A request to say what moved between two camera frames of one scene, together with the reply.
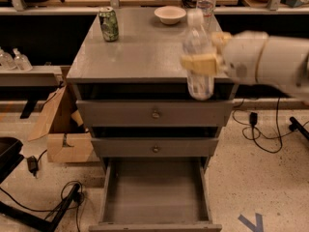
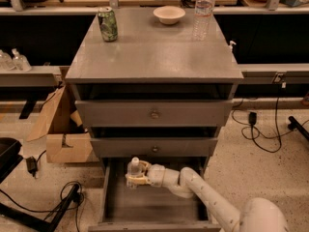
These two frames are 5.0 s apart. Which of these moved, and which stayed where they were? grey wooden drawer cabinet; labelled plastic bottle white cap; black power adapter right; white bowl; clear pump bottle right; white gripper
Moved: white gripper; labelled plastic bottle white cap
Stayed: grey wooden drawer cabinet; black power adapter right; white bowl; clear pump bottle right
